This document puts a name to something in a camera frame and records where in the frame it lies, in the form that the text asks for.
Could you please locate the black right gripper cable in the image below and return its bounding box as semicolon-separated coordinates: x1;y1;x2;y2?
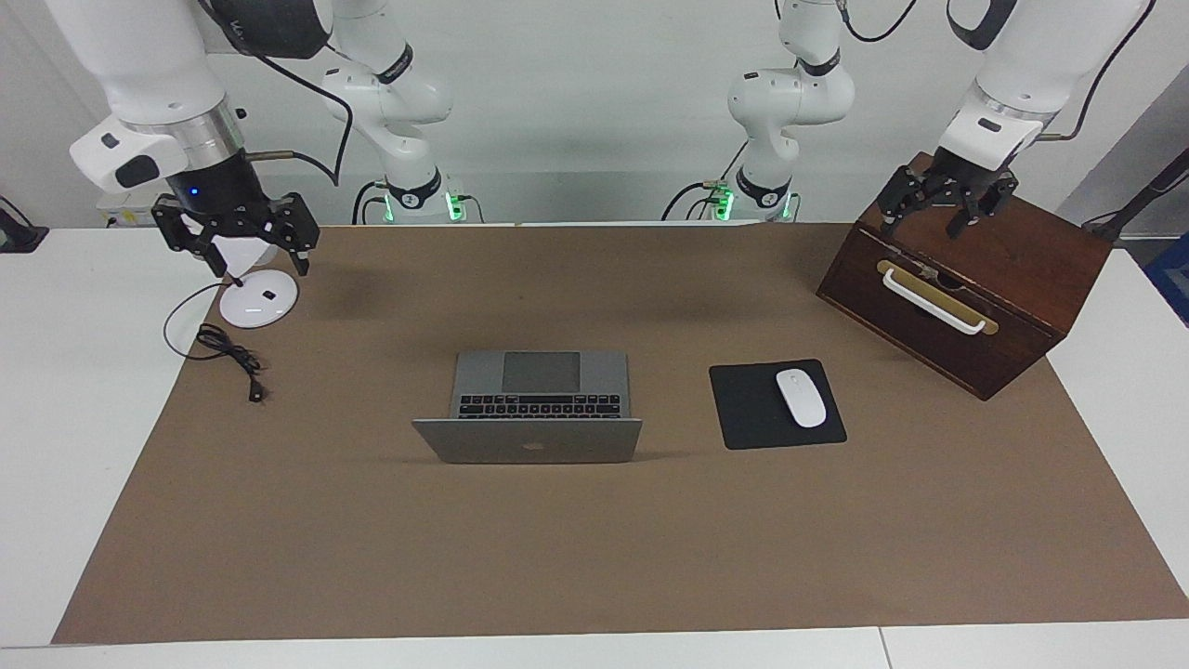
237;37;356;187

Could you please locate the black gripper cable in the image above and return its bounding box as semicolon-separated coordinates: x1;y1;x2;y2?
1036;0;1157;142
237;37;356;187

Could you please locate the black stand pole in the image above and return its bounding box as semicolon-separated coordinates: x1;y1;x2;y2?
1082;147;1189;244

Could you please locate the silver apple laptop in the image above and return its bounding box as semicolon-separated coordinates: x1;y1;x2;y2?
412;349;644;466

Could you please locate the black lamp power cable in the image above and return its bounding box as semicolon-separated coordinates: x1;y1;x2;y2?
163;282;268;404

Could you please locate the black arm base cable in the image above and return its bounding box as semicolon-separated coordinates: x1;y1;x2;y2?
661;179;727;222
351;179;391;226

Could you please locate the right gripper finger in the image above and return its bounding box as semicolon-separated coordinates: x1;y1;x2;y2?
153;197;229;278
269;192;321;277

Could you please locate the white power strip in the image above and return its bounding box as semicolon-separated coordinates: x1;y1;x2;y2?
98;190;168;229

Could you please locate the blue object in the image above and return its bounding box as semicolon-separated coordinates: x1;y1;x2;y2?
1144;232;1189;326

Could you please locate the gold handle backing plate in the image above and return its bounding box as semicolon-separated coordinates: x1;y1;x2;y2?
876;259;1000;336

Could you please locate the dark brown wooden box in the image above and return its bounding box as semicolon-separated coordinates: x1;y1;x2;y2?
816;151;1113;401

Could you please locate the white desk lamp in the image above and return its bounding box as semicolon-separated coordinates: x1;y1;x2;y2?
181;212;300;329

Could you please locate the brown table mat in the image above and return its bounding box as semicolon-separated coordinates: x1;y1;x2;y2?
51;223;1189;645

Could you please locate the white box handle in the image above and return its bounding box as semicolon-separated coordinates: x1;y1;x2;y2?
881;268;987;335

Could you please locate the black clamp mount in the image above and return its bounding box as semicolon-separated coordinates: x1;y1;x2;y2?
0;197;49;254

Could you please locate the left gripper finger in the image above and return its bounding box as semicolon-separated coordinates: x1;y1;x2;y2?
947;177;1016;240
878;167;939;229

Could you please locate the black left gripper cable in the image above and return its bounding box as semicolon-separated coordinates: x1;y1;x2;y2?
1036;0;1157;142

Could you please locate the black mouse pad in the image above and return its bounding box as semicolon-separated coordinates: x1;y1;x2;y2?
709;359;848;452

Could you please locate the white computer mouse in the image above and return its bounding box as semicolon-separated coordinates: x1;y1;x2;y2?
776;368;828;429

